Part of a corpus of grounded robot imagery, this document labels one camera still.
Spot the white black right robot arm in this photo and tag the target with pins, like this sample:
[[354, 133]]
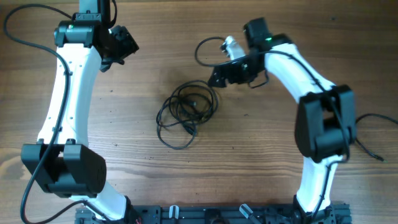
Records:
[[325, 121]]

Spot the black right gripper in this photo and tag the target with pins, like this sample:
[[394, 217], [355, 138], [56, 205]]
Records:
[[235, 76]]

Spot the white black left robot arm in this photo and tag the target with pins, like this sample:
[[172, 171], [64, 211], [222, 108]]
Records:
[[61, 162]]

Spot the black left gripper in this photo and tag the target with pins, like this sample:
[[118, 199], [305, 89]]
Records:
[[129, 46]]

